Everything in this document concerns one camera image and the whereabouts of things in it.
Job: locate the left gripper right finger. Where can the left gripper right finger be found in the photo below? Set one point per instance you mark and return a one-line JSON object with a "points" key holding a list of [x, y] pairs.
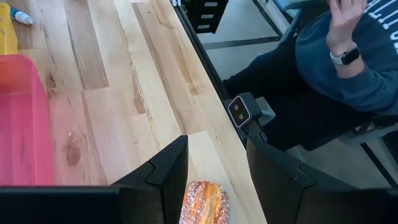
{"points": [[295, 199]]}

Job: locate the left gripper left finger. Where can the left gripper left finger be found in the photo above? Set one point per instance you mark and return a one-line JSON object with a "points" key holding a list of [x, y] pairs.
{"points": [[155, 196]]}

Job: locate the sugared bread pastry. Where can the sugared bread pastry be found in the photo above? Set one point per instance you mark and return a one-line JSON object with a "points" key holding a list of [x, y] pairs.
{"points": [[205, 205]]}

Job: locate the blue dropper bottle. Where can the blue dropper bottle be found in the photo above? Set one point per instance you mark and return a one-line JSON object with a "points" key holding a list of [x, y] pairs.
{"points": [[23, 17]]}

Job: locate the person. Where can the person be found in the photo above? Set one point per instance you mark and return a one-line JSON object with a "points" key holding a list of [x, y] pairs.
{"points": [[311, 62]]}

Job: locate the pink plastic bin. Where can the pink plastic bin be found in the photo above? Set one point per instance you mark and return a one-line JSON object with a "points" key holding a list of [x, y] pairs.
{"points": [[25, 124]]}

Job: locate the person's wristwatch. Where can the person's wristwatch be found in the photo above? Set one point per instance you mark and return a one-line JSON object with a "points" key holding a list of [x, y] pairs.
{"points": [[349, 57]]}

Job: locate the person's hand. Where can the person's hand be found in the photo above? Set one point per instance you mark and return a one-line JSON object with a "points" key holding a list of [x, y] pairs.
{"points": [[342, 28]]}

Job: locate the black drawer cabinet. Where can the black drawer cabinet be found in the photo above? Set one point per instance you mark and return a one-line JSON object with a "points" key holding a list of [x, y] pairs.
{"points": [[202, 21]]}

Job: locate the yellow plastic basket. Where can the yellow plastic basket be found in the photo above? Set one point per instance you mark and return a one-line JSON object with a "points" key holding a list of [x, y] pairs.
{"points": [[6, 34]]}

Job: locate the grey table-level camera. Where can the grey table-level camera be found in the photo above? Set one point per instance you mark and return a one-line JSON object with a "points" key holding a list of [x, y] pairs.
{"points": [[241, 110]]}

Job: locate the black aluminium table frame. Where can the black aluminium table frame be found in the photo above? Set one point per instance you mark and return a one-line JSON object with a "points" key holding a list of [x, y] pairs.
{"points": [[211, 67]]}

